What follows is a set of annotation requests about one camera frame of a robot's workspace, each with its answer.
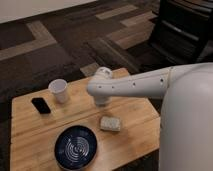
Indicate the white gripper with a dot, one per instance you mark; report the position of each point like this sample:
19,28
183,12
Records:
101,101

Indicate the white sponge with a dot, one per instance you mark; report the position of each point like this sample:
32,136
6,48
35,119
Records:
110,123

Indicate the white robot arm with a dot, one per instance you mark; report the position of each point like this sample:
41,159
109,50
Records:
186,123

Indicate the white paper cup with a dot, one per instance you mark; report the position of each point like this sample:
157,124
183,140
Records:
58,88

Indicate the dark blue patterned plate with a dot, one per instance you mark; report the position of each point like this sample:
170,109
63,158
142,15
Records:
75,148

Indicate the black smartphone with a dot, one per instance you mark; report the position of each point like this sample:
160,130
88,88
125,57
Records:
41,105

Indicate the black cabinet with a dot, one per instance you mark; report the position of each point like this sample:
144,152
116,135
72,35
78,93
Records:
183,32

